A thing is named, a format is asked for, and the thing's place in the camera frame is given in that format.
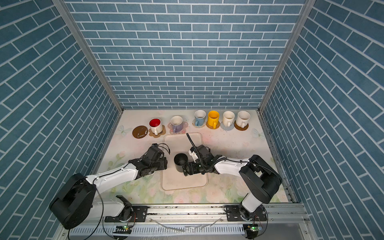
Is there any cork paw print coaster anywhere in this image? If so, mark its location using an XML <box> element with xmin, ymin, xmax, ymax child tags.
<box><xmin>149</xmin><ymin>125</ymin><xmax>166</xmax><ymax>138</ymax></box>

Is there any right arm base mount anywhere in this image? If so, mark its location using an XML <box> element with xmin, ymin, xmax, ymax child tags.
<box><xmin>224</xmin><ymin>204</ymin><xmax>267</xmax><ymax>222</ymax></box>

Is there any white mug purple handle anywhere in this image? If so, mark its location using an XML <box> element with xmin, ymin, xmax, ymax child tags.
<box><xmin>171</xmin><ymin>116</ymin><xmax>184</xmax><ymax>134</ymax></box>

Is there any light blue mug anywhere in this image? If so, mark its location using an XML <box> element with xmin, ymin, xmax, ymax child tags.
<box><xmin>195</xmin><ymin>110</ymin><xmax>206</xmax><ymax>126</ymax></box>

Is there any pink flower coaster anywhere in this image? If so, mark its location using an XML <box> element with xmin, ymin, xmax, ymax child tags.
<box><xmin>168</xmin><ymin>121</ymin><xmax>189</xmax><ymax>135</ymax></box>

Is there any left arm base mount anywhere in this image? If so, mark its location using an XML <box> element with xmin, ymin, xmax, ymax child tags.
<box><xmin>104</xmin><ymin>206</ymin><xmax>149</xmax><ymax>223</ymax></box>

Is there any beige plastic tray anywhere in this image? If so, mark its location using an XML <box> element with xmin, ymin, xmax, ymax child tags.
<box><xmin>161</xmin><ymin>134</ymin><xmax>208</xmax><ymax>191</ymax></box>

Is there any black mug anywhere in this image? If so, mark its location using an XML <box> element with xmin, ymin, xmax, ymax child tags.
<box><xmin>174</xmin><ymin>153</ymin><xmax>189</xmax><ymax>173</ymax></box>

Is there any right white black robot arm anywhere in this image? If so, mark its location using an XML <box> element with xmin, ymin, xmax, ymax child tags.
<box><xmin>183</xmin><ymin>145</ymin><xmax>282</xmax><ymax>221</ymax></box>

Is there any yellow mug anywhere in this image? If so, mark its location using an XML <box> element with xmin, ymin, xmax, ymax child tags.
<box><xmin>207</xmin><ymin>111</ymin><xmax>220</xmax><ymax>123</ymax></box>

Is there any red mug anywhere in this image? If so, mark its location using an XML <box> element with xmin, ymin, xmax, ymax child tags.
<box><xmin>149</xmin><ymin>118</ymin><xmax>163</xmax><ymax>136</ymax></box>

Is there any white speckled mug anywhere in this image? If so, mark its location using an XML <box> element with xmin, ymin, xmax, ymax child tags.
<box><xmin>236</xmin><ymin>111</ymin><xmax>251</xmax><ymax>128</ymax></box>

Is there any aluminium front rail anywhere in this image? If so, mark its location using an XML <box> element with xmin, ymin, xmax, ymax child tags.
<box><xmin>82</xmin><ymin>203</ymin><xmax>309</xmax><ymax>225</ymax></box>

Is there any brown round coaster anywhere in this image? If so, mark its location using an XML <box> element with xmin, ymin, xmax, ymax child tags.
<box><xmin>132</xmin><ymin>126</ymin><xmax>149</xmax><ymax>139</ymax></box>
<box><xmin>234</xmin><ymin>122</ymin><xmax>249</xmax><ymax>131</ymax></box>

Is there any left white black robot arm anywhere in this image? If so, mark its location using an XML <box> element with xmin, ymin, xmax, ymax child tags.
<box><xmin>49</xmin><ymin>144</ymin><xmax>168</xmax><ymax>230</ymax></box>

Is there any light blue round coaster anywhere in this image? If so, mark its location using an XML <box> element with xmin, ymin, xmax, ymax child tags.
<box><xmin>220</xmin><ymin>122</ymin><xmax>234</xmax><ymax>132</ymax></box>

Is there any woven rattan round coaster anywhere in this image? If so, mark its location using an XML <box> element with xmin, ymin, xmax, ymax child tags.
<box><xmin>206</xmin><ymin>122</ymin><xmax>220</xmax><ymax>130</ymax></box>

